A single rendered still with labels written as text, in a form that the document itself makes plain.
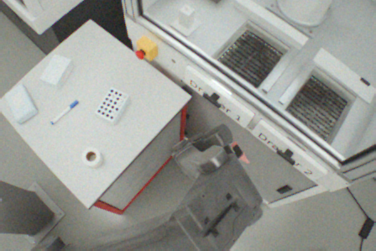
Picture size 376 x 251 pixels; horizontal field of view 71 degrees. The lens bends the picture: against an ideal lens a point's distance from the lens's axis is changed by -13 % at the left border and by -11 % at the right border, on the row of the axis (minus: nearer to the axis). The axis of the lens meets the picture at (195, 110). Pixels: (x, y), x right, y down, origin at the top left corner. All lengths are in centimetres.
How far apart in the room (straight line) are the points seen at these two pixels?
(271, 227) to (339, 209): 50
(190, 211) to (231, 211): 6
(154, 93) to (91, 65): 30
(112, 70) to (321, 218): 155
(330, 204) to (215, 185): 177
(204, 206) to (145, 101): 87
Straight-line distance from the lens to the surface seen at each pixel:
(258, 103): 94
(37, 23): 138
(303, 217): 199
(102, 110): 114
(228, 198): 37
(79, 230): 191
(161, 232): 36
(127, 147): 111
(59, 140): 119
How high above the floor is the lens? 182
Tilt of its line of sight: 66 degrees down
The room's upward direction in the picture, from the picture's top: 9 degrees clockwise
